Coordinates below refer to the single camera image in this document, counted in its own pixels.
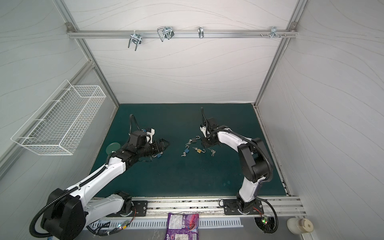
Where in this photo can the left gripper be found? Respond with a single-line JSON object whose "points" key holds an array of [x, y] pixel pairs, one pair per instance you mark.
{"points": [[161, 147]]}

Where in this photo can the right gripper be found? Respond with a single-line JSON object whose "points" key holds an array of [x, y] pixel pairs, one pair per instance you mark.
{"points": [[207, 142]]}

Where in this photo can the silver key bunch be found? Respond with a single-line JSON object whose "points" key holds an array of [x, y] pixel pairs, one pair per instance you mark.
{"points": [[212, 152]]}

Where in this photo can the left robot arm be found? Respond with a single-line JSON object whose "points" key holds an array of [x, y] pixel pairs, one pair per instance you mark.
{"points": [[69, 211]]}

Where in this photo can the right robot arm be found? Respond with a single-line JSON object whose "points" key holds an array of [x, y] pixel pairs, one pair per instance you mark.
{"points": [[254, 159]]}

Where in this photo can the gold padlock with key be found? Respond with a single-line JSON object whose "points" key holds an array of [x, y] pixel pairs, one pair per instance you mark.
{"points": [[199, 150]]}

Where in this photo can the small blue padlock left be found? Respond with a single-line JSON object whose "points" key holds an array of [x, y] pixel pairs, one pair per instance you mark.
{"points": [[158, 155]]}

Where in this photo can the blue padlock with keys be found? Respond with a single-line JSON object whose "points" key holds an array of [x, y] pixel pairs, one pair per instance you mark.
{"points": [[186, 151]]}

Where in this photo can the green table mat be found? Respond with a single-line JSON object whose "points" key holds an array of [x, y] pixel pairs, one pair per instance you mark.
{"points": [[172, 175]]}

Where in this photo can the purple snack bag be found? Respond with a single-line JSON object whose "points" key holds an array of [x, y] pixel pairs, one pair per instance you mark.
{"points": [[182, 227]]}

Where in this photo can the black cooling fan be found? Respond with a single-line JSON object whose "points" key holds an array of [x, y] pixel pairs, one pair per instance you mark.
{"points": [[267, 225]]}

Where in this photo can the metal hook clamp left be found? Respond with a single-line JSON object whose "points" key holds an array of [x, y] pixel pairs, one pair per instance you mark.
{"points": [[135, 40]]}

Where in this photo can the metal hook clamp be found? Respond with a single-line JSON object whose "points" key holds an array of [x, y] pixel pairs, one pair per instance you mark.
{"points": [[273, 34], [165, 33], [135, 40]]}

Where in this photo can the metal hook clamp middle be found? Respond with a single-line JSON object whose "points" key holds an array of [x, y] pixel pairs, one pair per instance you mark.
{"points": [[165, 33]]}

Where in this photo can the metal hook clamp right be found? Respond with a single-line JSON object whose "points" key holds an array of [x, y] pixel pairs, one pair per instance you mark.
{"points": [[273, 34]]}

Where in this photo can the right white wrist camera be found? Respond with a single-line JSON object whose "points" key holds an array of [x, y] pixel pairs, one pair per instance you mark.
{"points": [[203, 129]]}

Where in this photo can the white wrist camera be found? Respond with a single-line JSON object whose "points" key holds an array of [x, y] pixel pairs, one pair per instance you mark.
{"points": [[150, 134], [203, 129]]}

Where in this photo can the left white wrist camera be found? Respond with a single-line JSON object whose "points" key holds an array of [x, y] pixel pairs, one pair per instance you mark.
{"points": [[150, 134]]}

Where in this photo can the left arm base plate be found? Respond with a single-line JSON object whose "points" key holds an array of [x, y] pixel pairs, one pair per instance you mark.
{"points": [[139, 208]]}

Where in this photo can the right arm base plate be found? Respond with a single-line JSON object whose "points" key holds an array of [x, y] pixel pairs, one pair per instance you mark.
{"points": [[232, 207]]}

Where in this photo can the white cable duct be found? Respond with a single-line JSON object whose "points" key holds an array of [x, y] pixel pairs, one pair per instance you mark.
{"points": [[148, 224]]}

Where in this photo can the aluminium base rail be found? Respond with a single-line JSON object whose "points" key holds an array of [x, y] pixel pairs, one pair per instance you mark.
{"points": [[213, 206]]}

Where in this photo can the white wire basket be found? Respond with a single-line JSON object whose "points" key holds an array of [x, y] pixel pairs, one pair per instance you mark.
{"points": [[59, 124]]}

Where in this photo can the metal ring clamp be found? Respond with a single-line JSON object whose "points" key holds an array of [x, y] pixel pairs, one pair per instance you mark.
{"points": [[201, 32]]}

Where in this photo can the aluminium top rail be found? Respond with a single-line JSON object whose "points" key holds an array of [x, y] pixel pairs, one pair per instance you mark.
{"points": [[179, 34]]}

